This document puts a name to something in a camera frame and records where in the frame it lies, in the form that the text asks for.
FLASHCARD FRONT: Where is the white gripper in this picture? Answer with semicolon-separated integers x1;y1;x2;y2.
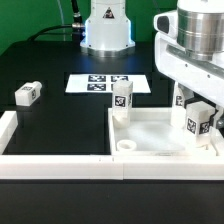
154;32;224;129

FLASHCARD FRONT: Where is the white square table top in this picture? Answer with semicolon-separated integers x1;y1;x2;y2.
108;108;216;158

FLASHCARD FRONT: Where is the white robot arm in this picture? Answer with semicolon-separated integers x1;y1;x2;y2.
154;0;224;129

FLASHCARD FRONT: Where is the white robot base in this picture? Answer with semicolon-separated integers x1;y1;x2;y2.
80;0;135;57

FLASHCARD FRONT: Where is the white marker sheet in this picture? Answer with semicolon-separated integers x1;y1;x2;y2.
65;74;151;93

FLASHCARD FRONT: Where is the white U-shaped obstacle fence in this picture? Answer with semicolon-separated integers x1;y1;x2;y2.
0;111;224;180

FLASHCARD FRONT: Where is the black cable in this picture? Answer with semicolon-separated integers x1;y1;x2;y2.
27;0;86;42

